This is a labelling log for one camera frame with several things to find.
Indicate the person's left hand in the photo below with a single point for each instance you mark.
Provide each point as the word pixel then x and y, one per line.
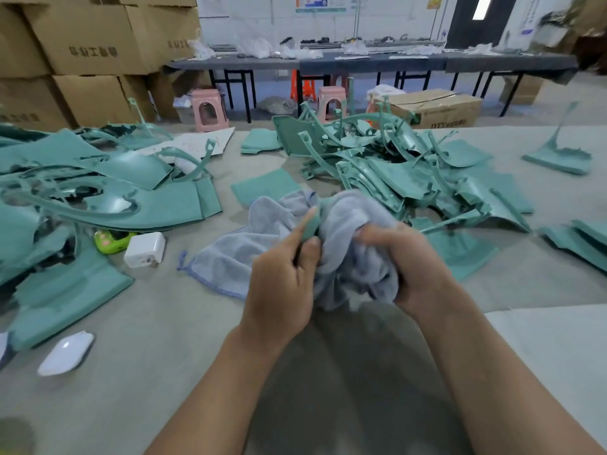
pixel 280 294

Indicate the person's right forearm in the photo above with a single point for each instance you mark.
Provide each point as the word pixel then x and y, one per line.
pixel 512 384

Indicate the person's left forearm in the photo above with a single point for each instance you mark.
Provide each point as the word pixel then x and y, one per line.
pixel 213 402

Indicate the pink plastic stool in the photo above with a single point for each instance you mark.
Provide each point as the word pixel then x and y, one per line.
pixel 331 104
pixel 210 111

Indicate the white paper sheet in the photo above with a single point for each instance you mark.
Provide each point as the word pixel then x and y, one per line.
pixel 190 144

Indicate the long grey work table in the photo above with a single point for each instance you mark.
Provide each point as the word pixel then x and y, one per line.
pixel 379 63

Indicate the colourful wall poster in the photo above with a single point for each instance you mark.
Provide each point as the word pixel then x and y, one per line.
pixel 321 2

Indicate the heap of clear plastic bags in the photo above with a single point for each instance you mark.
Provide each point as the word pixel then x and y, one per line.
pixel 251 48

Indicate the white oval plastic piece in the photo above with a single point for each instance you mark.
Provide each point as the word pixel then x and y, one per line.
pixel 64 353

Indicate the white power adapter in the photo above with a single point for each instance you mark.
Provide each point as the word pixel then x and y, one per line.
pixel 144 250

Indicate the person's right hand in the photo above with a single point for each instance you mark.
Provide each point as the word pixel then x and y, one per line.
pixel 417 270

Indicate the white foam sheet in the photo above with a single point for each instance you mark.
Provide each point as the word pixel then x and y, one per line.
pixel 560 374

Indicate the pile of green plastic parts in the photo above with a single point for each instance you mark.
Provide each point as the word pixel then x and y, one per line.
pixel 95 199

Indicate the dark door with window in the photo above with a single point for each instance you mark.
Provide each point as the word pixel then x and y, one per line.
pixel 479 19

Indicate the green and yellow gadget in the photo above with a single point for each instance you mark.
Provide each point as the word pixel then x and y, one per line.
pixel 111 243

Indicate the stack of brown cardboard boxes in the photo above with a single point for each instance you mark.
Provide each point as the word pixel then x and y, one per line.
pixel 85 52

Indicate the brown cardboard box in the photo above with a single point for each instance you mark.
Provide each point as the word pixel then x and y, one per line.
pixel 432 111

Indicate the orange object under table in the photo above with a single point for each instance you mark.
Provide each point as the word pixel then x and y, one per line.
pixel 303 88

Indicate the single green plastic part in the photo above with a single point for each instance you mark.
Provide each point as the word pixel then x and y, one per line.
pixel 310 227

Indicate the grey-blue wiping cloth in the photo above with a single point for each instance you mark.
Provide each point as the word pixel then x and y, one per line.
pixel 351 241

